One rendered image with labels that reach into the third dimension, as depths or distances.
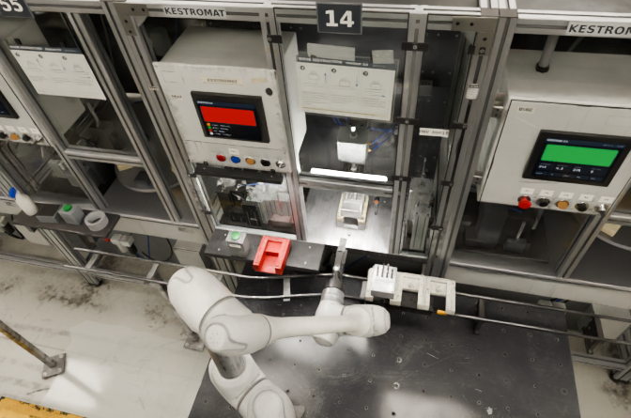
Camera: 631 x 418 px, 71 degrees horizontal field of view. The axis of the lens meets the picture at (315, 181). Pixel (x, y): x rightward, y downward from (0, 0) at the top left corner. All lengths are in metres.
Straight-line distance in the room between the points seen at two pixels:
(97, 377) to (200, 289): 1.88
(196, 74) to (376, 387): 1.40
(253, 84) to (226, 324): 0.73
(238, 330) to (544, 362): 1.38
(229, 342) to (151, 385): 1.78
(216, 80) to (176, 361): 1.90
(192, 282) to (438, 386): 1.15
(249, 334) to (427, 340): 1.05
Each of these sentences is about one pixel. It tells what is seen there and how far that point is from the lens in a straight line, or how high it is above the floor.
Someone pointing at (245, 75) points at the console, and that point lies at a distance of 1.46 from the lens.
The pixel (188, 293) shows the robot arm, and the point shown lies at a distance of 1.31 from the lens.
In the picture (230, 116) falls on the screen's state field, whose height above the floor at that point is 1.65.
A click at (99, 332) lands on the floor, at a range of 3.25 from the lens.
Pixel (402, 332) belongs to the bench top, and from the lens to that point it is 2.11.
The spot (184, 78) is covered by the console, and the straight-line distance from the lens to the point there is 1.57.
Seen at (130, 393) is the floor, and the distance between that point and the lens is 2.99.
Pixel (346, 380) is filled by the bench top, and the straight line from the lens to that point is 2.02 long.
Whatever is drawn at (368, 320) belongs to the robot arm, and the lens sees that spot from 1.62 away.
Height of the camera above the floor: 2.60
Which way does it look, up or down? 47 degrees down
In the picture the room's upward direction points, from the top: 6 degrees counter-clockwise
